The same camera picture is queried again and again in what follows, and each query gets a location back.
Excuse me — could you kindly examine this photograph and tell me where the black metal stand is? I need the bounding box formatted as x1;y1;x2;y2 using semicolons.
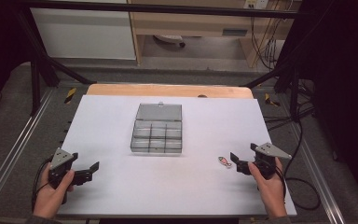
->
244;59;316;123
14;7;98;117

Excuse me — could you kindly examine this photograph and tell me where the clear plastic compartment box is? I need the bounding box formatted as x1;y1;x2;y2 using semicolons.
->
130;101;184;155

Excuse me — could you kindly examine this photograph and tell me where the right hand-held gripper cable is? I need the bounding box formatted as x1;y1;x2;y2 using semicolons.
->
273;120;322;212

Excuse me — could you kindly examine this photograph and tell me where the yellow black tape strip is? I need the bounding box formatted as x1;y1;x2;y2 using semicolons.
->
264;92;282;108
63;87;77;105

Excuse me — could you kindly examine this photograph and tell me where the bundle of hanging cables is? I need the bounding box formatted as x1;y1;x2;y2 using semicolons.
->
249;0;294;71

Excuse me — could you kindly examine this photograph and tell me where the white cabinet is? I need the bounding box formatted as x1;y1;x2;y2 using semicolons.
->
30;7;137;61

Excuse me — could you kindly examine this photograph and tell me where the white table mat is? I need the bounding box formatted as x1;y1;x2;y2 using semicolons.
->
57;94;298;217

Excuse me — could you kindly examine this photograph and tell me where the white wall outlet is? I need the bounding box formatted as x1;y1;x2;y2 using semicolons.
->
242;0;270;10

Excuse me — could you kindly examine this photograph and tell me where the wooden table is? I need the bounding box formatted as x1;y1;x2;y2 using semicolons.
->
86;83;255;100

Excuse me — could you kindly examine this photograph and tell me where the person's left hand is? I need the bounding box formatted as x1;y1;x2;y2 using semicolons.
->
32;163;76;219

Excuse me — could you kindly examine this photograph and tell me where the white power strip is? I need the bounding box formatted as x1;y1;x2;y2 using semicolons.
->
153;34;186;49

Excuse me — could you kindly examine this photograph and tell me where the light wooden desk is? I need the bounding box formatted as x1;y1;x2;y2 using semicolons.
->
127;0;303;68

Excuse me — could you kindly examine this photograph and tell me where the aluminium rail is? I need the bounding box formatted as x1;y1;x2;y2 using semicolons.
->
278;92;347;224
0;89;54;214

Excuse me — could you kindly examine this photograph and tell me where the left hand-held gripper cable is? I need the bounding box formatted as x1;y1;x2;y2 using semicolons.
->
31;157;54;213

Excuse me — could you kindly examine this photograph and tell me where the black horizontal frame bar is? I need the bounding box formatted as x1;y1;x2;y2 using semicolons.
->
20;0;300;20

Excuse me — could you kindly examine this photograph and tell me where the person's right hand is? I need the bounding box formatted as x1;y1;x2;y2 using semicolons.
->
247;158;289;219

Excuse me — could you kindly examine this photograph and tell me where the small fish-shaped toy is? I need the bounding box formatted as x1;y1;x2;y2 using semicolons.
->
217;155;233;170

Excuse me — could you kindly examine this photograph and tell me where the black curtain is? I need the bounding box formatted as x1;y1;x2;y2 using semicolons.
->
287;0;358;213
0;0;34;120

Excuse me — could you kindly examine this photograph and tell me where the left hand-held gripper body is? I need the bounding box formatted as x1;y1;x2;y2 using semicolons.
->
48;147;76;190

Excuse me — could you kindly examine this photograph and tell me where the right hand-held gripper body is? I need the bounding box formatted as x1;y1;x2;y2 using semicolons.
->
255;142;293;180

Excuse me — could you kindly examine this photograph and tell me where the hand-held gripper cable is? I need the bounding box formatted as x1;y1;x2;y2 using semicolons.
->
31;157;54;213
273;120;322;212

